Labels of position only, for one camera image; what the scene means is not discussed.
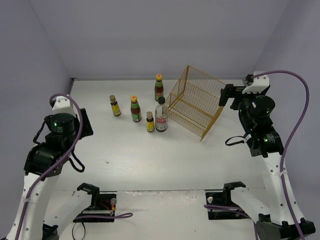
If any small yellow label bottle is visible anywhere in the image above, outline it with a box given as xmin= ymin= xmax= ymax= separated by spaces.
xmin=109 ymin=94 xmax=121 ymax=117
xmin=146 ymin=111 xmax=155 ymax=133

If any sauce bottle yellow cap front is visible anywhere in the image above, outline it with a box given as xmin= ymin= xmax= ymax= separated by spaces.
xmin=130 ymin=95 xmax=142 ymax=123

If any sauce bottle yellow cap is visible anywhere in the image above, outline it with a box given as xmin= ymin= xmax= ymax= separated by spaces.
xmin=130 ymin=95 xmax=142 ymax=123
xmin=154 ymin=74 xmax=164 ymax=101

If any sauce bottle yellow cap back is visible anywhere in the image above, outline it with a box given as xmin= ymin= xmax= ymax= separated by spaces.
xmin=154 ymin=74 xmax=164 ymax=101

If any clear bottle black cap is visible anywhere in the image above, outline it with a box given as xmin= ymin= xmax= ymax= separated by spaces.
xmin=155 ymin=96 xmax=169 ymax=132

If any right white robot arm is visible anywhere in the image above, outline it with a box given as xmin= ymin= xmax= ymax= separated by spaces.
xmin=219 ymin=84 xmax=316 ymax=240

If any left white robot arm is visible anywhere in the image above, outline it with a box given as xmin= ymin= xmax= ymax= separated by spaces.
xmin=5 ymin=108 xmax=100 ymax=240

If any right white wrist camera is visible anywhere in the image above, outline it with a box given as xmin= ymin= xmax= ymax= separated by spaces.
xmin=242 ymin=71 xmax=270 ymax=94

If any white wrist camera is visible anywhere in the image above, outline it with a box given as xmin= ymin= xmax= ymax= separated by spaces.
xmin=242 ymin=71 xmax=270 ymax=94
xmin=52 ymin=96 xmax=76 ymax=117

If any gold wire basket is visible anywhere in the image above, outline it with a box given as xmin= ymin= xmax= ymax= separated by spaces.
xmin=165 ymin=65 xmax=226 ymax=140

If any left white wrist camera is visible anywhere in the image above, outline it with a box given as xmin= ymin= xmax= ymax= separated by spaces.
xmin=52 ymin=96 xmax=76 ymax=117

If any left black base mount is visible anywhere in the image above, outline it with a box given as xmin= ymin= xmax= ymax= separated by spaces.
xmin=73 ymin=192 xmax=117 ymax=223

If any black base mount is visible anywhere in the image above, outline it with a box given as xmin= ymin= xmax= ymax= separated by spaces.
xmin=73 ymin=192 xmax=117 ymax=223
xmin=204 ymin=190 xmax=249 ymax=221

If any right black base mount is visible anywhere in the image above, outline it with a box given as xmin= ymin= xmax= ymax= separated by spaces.
xmin=204 ymin=190 xmax=249 ymax=221

